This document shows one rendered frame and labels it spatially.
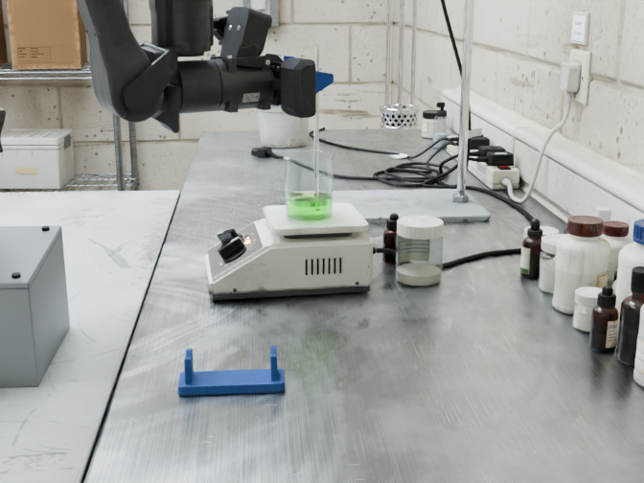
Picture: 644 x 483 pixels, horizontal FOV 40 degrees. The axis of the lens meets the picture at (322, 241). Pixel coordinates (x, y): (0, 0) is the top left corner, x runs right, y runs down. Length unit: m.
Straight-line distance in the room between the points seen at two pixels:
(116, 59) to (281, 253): 0.30
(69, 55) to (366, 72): 1.13
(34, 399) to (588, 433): 0.50
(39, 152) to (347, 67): 1.20
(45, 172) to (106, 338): 2.35
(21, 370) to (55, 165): 2.44
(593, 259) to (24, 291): 0.61
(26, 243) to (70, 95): 2.64
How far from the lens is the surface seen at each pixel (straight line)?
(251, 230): 1.15
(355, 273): 1.08
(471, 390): 0.86
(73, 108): 3.58
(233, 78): 0.99
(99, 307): 1.09
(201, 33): 0.97
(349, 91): 3.53
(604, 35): 1.47
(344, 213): 1.13
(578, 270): 1.05
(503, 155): 1.71
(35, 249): 0.94
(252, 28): 1.00
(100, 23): 0.93
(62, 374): 0.92
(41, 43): 3.21
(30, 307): 0.87
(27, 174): 3.34
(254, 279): 1.07
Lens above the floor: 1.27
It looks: 16 degrees down
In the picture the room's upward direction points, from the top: straight up
